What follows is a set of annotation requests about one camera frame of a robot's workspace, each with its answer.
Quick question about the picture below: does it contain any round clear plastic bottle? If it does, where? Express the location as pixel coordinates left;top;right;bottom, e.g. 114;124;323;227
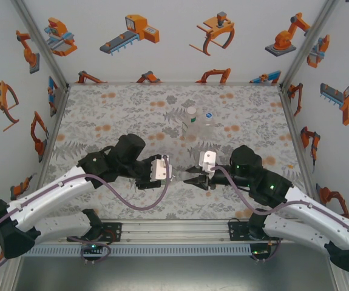
198;112;217;136

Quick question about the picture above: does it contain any tall clear bottle white label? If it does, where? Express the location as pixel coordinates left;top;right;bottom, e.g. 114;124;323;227
181;105;198;137

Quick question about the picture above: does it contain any floral patterned table cover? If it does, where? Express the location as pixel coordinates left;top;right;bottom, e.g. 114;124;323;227
39;83;317;221

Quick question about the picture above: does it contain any grey metal panel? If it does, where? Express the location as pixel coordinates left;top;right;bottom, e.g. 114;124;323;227
13;256;342;291

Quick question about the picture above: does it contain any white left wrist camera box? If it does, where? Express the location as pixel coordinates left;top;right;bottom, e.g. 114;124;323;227
151;155;171;180

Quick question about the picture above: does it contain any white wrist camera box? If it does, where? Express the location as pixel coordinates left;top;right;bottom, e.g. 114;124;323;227
197;150;218;176
151;155;171;180

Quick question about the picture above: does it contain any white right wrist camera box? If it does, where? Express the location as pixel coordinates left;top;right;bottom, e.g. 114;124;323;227
197;150;218;176

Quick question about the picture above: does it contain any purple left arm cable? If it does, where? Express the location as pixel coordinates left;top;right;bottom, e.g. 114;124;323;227
0;155;172;273

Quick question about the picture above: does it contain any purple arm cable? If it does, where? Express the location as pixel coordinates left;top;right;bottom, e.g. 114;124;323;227
0;155;172;273
210;164;349;264

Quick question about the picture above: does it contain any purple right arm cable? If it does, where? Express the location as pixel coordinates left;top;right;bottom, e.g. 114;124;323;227
210;164;349;264

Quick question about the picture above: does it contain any aluminium front rail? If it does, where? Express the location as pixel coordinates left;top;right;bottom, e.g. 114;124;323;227
34;218;341;245

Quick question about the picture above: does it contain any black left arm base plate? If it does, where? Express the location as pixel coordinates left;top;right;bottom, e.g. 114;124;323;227
67;222;123;243

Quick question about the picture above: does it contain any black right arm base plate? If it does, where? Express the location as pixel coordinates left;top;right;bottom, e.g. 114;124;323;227
228;222;284;242

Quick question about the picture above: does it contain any aluminium side rail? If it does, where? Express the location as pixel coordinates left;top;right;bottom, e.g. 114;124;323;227
279;84;327;219
25;84;71;195

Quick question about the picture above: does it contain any white slotted cable duct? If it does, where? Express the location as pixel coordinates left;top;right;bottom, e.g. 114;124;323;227
25;245;252;257

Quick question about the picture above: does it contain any aluminium back rail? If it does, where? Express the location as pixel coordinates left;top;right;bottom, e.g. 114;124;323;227
67;81;283;86

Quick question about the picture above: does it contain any aluminium frame post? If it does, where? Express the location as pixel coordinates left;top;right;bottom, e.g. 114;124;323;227
279;0;341;89
10;0;71;89
333;271;349;291
0;257;22;291

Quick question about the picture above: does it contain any aluminium lower frame post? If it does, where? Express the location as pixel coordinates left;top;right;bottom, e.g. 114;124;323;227
0;257;22;291
333;271;349;291

